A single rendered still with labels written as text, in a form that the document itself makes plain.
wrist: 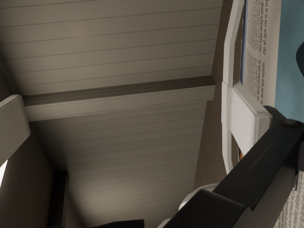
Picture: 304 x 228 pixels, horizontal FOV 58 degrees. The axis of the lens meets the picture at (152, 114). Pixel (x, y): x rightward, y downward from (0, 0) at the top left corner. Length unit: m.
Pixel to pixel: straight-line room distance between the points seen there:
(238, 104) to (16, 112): 0.14
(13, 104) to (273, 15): 0.18
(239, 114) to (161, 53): 3.73
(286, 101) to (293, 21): 0.05
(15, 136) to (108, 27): 3.45
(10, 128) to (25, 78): 3.99
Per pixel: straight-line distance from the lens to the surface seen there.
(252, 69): 0.26
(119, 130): 4.82
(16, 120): 0.19
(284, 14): 0.20
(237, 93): 0.16
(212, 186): 0.50
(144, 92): 3.96
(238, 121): 0.16
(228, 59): 0.17
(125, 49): 3.78
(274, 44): 0.21
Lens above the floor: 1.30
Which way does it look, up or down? 5 degrees down
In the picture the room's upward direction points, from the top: 97 degrees counter-clockwise
